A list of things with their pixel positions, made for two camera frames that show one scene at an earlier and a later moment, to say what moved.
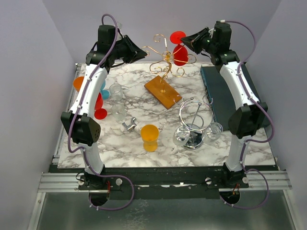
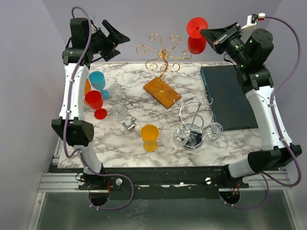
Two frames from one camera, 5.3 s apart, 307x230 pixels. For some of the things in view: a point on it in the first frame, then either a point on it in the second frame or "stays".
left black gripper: [135, 53] -> [110, 51]
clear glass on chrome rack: [181, 135] stays
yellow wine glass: [149, 134] stays
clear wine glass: [119, 111] stays
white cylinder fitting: [137, 128] stays
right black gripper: [192, 41] -> [215, 37]
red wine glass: [180, 52] -> [196, 42]
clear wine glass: [116, 91] stays
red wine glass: [100, 113] stays
